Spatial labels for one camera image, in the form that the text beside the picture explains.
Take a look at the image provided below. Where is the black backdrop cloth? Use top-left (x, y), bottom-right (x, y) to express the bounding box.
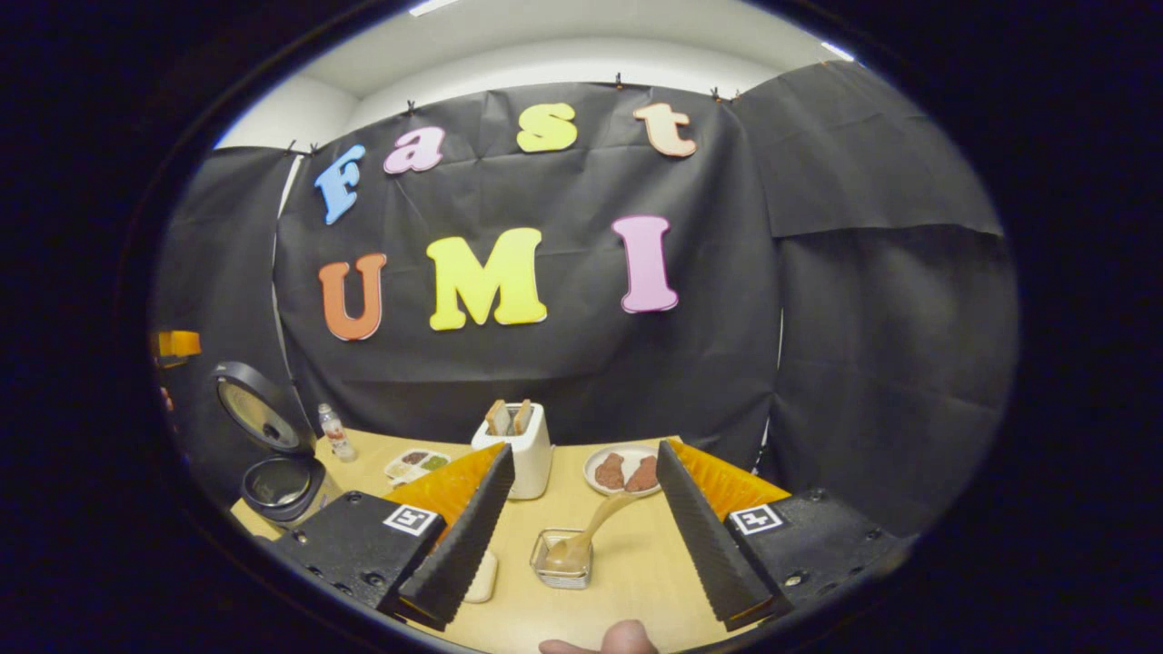
top-left (150, 59), bottom-right (1019, 537)

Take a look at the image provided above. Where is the wooden spoon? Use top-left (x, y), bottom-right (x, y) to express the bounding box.
top-left (545, 490), bottom-right (641, 571)

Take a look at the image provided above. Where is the white toaster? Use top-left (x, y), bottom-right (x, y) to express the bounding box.
top-left (471, 400), bottom-right (554, 500)

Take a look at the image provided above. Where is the metal wire chopstick holder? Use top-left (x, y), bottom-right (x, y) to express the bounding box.
top-left (531, 529), bottom-right (594, 590)

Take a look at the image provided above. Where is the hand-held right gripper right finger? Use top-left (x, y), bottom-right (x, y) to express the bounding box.
top-left (655, 439), bottom-right (910, 632)

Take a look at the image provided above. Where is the white round plate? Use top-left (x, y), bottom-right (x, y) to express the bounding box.
top-left (582, 444), bottom-right (661, 498)

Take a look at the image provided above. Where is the clear glass dish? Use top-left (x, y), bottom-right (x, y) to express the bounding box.
top-left (462, 550), bottom-right (499, 604)

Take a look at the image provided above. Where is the small clear bottle red label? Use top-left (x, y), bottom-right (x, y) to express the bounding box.
top-left (317, 403), bottom-right (358, 463)

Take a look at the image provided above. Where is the white divided bean tray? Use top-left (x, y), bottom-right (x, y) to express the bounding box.
top-left (383, 448), bottom-right (452, 487)

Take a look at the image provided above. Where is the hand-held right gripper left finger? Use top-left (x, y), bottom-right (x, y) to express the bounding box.
top-left (269, 441), bottom-right (517, 631)

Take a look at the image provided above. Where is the dark grey rice cooker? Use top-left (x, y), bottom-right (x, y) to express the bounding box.
top-left (211, 361), bottom-right (344, 528)

